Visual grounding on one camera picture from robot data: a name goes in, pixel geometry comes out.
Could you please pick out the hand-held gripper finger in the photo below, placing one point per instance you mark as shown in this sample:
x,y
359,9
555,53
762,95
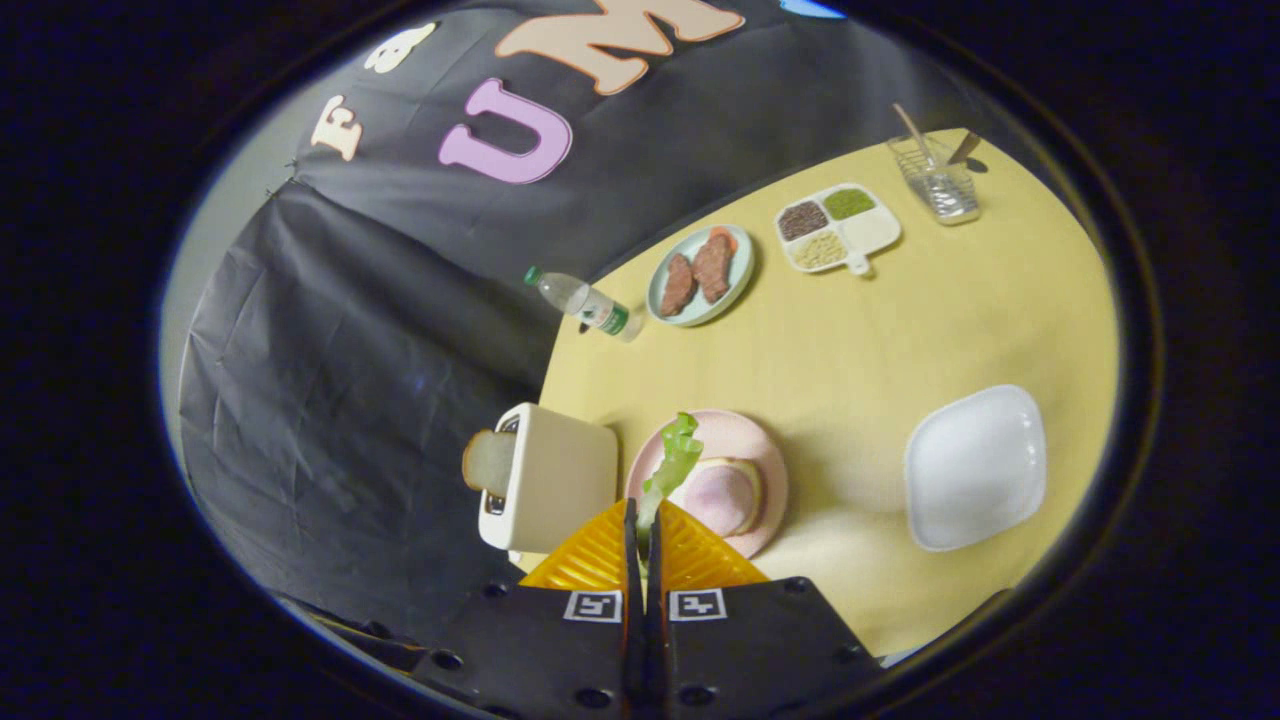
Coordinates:
x,y
632,600
656,600

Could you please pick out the green lettuce leaf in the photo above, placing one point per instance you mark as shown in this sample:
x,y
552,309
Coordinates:
x,y
675,465

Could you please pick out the toasted bread slice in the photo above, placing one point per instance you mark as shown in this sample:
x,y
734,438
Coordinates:
x,y
488,462

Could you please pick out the ham topped bread slice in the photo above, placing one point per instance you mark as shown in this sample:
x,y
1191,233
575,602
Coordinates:
x,y
725,495

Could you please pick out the cream toaster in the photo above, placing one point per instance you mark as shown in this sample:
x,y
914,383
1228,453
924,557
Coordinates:
x,y
560,480

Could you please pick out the pink round plate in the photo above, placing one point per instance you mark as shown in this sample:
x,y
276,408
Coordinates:
x,y
760,450

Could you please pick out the pale green round plate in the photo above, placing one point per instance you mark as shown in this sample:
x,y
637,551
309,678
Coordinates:
x,y
705,310

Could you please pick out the clear plastic water bottle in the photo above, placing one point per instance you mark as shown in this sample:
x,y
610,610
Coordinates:
x,y
585,303

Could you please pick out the white square plate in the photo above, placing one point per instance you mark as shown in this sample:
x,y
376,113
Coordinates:
x,y
975,465

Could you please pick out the orange food slice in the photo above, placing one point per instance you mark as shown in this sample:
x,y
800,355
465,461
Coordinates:
x,y
728,238

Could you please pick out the yellow soybeans heap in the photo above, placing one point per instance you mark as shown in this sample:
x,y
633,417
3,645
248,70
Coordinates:
x,y
820,250

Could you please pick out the dark brown beans heap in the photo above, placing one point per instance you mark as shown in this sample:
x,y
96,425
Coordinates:
x,y
803,220

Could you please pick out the white divided tray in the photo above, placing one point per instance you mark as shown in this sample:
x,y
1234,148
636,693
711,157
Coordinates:
x,y
870,232

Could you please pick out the green beans heap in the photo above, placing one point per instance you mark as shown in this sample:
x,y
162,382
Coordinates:
x,y
849,203

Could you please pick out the clear glass utensil holder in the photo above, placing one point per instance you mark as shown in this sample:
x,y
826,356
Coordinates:
x,y
950,195

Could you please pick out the wooden utensil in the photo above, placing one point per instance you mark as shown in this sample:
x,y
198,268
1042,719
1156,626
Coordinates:
x,y
912,130

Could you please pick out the metal utensil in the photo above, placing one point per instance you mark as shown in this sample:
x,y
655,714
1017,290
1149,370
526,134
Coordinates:
x,y
965,148

